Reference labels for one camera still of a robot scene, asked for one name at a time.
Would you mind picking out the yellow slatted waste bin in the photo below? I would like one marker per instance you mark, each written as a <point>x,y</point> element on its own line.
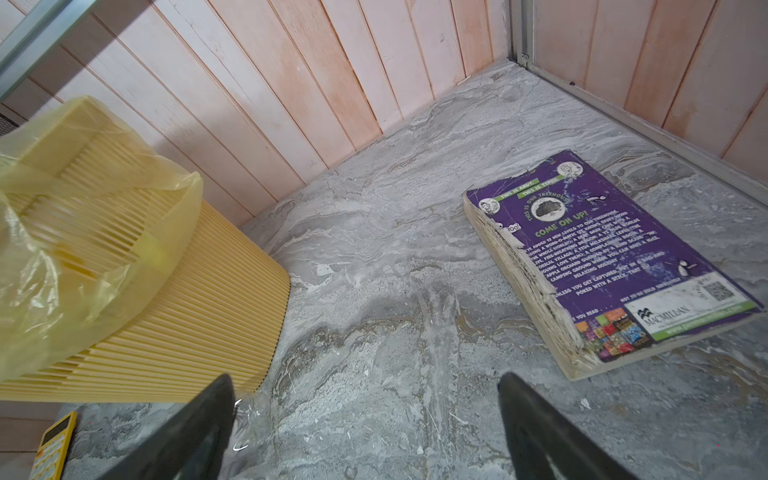
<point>221,311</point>

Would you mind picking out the black wire mesh basket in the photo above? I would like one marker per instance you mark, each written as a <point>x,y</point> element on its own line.
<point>6,125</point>

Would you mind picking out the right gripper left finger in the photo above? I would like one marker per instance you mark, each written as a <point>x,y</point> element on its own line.
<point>191,445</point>

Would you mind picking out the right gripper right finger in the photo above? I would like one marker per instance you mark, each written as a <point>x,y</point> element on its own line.
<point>541,441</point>

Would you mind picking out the yellow calculator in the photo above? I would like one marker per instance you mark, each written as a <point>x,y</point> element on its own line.
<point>53,449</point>

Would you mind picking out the yellow plastic bin liner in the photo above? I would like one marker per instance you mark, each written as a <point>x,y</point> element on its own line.
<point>93,223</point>

